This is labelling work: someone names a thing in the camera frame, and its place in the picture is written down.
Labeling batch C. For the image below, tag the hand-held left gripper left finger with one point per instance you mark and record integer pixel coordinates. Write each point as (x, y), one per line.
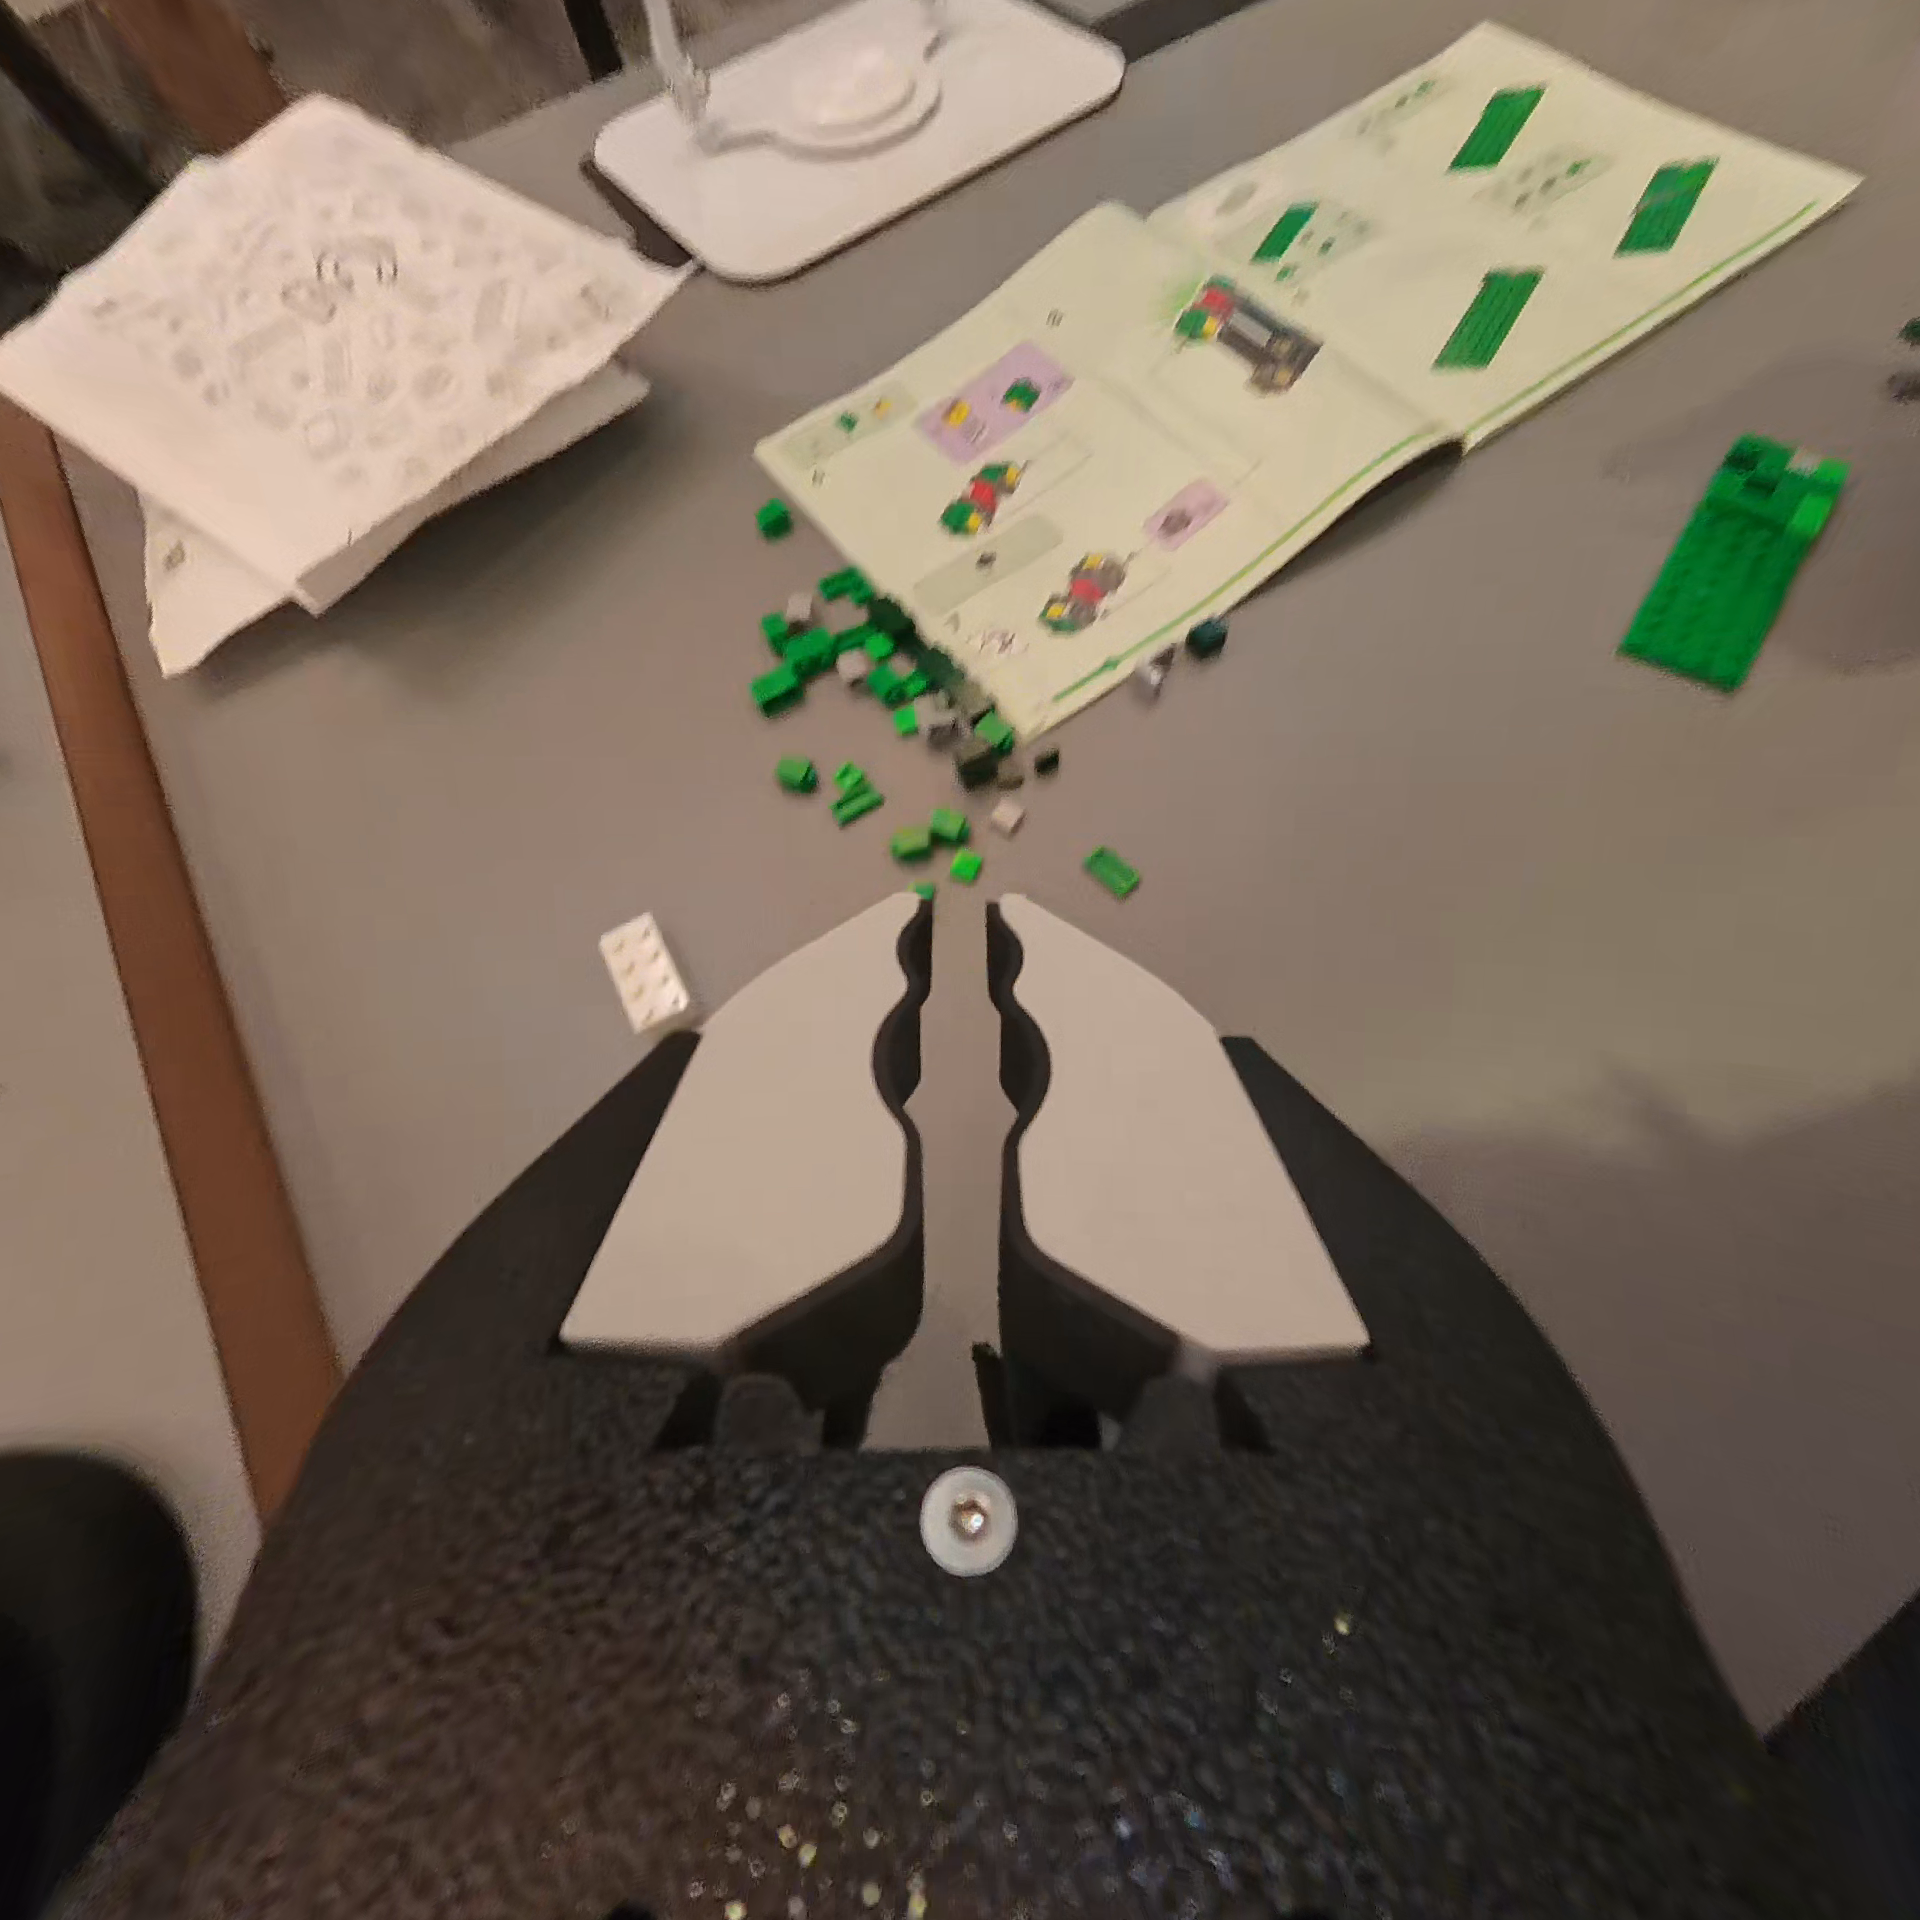
(751, 1170)

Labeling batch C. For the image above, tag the building instruction booklet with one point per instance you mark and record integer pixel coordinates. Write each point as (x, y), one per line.
(1351, 331)

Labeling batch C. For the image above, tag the grey desk with brown edge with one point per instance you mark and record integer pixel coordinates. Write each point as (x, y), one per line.
(76, 1140)

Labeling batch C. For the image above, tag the green studded brick plate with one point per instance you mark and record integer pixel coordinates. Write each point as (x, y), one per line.
(1735, 570)

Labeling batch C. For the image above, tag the scatter of small green bricks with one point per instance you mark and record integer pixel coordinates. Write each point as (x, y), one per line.
(811, 647)

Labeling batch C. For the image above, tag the white rectangular brick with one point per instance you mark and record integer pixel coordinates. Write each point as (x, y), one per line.
(643, 971)

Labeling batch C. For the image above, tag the black dome-shaped object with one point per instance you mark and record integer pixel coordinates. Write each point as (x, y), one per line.
(76, 1680)

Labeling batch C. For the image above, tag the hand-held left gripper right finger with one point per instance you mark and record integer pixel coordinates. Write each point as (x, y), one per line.
(1186, 1170)

